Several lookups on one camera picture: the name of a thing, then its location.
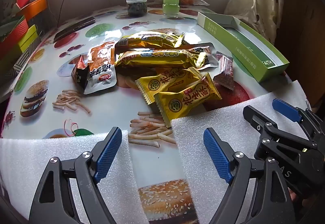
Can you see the yellow peanut candy packet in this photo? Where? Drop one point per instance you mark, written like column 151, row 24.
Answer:
column 188, row 99
column 165, row 81

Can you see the clear jar with white lid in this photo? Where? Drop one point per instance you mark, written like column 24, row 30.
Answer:
column 137, row 6

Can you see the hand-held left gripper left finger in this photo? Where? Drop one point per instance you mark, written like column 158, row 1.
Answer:
column 108, row 155

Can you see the red black snack packet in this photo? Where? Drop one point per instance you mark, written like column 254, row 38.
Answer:
column 80, row 71

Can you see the yellow-green box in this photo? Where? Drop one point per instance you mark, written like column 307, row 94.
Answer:
column 29, row 38

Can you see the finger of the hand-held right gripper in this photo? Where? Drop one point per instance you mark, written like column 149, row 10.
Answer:
column 256, row 119
column 287, row 109

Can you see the orange silver snack pouch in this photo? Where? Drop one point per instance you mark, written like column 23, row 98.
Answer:
column 203, row 49
column 100, row 71

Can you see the green cardboard box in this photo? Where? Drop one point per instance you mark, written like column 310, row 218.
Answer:
column 243, row 43

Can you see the food print tablecloth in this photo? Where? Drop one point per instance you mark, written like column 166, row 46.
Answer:
column 106, row 112

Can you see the orange box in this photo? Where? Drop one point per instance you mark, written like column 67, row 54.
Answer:
column 33, row 8

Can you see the green jar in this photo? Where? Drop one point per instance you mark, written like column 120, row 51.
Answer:
column 171, row 6

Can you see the red box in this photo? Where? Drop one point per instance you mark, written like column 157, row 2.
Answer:
column 12, row 38

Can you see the white foam sheet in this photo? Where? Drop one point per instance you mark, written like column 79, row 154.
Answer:
column 22, row 158
column 228, row 117

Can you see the black phone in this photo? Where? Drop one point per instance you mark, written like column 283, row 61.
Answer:
column 75, row 28

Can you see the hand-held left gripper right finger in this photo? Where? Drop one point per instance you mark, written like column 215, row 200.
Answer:
column 217, row 155

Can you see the small red snack packet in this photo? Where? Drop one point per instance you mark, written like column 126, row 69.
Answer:
column 224, row 74

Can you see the long gold snack bar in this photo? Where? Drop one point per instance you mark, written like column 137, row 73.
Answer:
column 157, row 58
column 152, row 39

